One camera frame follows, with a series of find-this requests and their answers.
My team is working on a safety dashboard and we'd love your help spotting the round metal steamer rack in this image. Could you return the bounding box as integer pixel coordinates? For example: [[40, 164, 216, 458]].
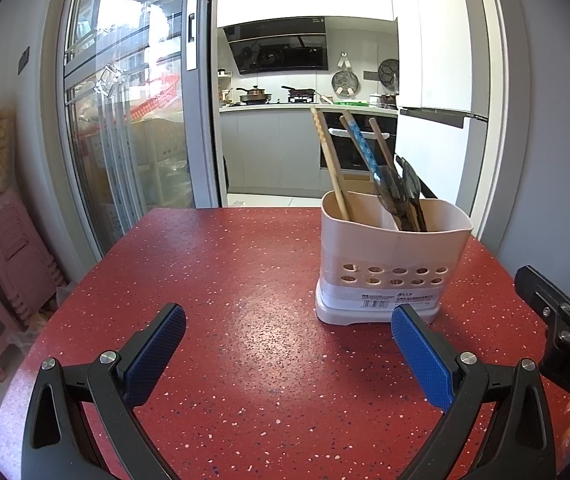
[[378, 58, 400, 86], [331, 69, 359, 97]]

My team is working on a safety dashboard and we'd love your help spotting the black range hood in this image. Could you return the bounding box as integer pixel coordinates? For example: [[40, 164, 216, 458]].
[[222, 17, 329, 75]]

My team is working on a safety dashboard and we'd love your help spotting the white refrigerator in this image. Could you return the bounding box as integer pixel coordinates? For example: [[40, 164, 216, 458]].
[[390, 0, 492, 212]]

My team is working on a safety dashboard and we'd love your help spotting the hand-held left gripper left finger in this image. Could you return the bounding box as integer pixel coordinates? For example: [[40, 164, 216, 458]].
[[21, 302, 187, 480]]

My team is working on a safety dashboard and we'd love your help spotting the black frying pan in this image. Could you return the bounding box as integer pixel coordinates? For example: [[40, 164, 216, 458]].
[[280, 84, 317, 104]]

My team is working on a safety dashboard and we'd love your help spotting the clear door hook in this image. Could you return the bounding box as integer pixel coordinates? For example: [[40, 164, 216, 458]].
[[94, 64, 122, 99]]

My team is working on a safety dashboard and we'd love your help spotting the lidded cooking pot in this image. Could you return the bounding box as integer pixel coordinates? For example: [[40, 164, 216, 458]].
[[235, 85, 272, 106]]

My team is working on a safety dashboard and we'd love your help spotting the beige plastic utensil holder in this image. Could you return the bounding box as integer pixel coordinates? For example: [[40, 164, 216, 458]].
[[315, 190, 474, 327]]

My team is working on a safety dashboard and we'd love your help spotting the stack of pink stools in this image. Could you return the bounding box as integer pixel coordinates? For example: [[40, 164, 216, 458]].
[[0, 187, 67, 329]]

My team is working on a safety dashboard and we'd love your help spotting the sliding glass door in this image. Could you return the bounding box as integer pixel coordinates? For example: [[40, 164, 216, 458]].
[[40, 0, 217, 257]]

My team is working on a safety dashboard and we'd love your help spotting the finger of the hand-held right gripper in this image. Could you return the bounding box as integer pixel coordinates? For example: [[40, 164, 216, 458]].
[[514, 265, 570, 341]]

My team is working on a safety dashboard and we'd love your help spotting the white kitchen counter cabinet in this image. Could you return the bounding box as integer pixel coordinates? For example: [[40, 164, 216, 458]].
[[218, 102, 399, 197]]

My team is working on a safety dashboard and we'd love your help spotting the plain wooden chopstick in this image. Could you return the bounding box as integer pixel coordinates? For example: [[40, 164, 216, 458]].
[[315, 110, 355, 222], [368, 117, 398, 173], [309, 105, 350, 222]]

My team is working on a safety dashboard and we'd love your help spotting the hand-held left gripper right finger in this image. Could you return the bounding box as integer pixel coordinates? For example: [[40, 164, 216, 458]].
[[391, 303, 558, 480]]

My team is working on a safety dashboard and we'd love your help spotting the spice rack with bottles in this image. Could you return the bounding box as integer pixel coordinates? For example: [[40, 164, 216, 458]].
[[216, 67, 236, 106]]

